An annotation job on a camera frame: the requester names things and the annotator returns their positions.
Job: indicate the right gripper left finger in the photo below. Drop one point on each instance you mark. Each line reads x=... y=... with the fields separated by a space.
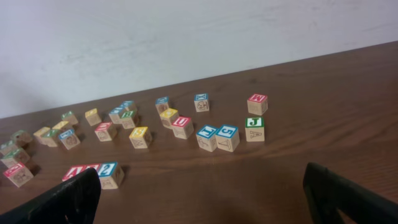
x=72 y=201

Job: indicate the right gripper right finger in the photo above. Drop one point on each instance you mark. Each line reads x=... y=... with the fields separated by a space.
x=328 y=193

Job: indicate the red A block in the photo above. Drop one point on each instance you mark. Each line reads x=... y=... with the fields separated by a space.
x=73 y=171

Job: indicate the red I block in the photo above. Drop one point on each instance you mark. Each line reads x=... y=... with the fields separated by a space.
x=96 y=167

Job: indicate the blue 2 block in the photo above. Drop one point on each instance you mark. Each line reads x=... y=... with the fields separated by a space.
x=110 y=175

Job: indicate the blue P block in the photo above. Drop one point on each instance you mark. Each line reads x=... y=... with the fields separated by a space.
x=69 y=139

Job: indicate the red E block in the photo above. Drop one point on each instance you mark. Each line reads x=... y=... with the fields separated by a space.
x=18 y=174

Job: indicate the green N block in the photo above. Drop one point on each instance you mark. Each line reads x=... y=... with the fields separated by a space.
x=50 y=138

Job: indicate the green R block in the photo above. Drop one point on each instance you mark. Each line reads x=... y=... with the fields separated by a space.
x=14 y=157

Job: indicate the red U block left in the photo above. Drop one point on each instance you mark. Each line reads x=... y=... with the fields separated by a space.
x=106 y=131

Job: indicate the red u block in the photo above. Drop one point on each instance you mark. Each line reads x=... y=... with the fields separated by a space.
x=182 y=127
x=106 y=131

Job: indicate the yellow block n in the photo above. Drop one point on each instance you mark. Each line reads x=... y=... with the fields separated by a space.
x=39 y=133
x=63 y=126

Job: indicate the yellow block upper near N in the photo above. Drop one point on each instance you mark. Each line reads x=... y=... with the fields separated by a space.
x=63 y=126

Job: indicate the green T block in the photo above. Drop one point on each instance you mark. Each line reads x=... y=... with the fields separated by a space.
x=21 y=138

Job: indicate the green 7 block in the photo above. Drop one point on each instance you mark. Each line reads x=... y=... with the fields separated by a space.
x=8 y=146

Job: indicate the green Z block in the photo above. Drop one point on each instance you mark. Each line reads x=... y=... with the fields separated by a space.
x=70 y=117

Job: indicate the yellow block top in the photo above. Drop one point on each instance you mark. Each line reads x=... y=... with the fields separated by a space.
x=92 y=117

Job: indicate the yellow block centre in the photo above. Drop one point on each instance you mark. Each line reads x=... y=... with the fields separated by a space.
x=140 y=137

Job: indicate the blue block lower pair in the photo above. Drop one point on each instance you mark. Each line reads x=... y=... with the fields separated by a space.
x=115 y=114

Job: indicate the blue block pair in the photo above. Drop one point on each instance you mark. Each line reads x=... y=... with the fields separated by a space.
x=115 y=114
x=129 y=105

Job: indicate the green B block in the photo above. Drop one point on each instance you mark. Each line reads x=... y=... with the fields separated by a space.
x=129 y=119

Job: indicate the green J block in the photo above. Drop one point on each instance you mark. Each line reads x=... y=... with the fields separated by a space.
x=255 y=130

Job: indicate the blue block top pair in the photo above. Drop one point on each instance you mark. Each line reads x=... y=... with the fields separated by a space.
x=129 y=105

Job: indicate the red M block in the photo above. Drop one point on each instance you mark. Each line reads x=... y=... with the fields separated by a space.
x=257 y=104

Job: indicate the blue G block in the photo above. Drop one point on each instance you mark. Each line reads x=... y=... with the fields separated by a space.
x=227 y=138

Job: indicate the yellow block upper right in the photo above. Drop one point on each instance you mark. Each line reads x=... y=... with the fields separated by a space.
x=168 y=117

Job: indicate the red U block right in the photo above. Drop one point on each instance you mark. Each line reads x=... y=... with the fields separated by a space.
x=182 y=127

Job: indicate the blue D block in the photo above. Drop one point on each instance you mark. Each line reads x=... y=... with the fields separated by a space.
x=162 y=104

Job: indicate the blue L block right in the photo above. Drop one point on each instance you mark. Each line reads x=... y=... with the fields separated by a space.
x=206 y=138

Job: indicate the blue X block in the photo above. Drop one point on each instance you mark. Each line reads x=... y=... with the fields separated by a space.
x=201 y=102

